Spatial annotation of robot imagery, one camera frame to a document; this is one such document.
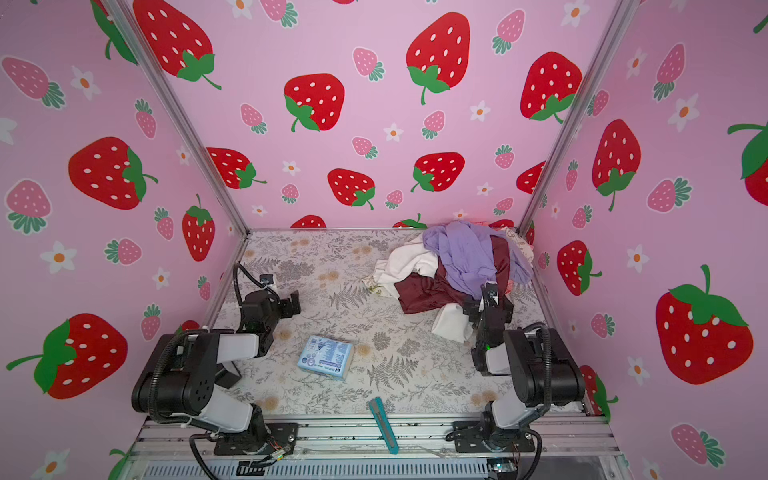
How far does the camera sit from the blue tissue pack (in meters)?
0.82

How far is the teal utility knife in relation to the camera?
74 centimetres

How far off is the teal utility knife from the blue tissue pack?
0.11 meters
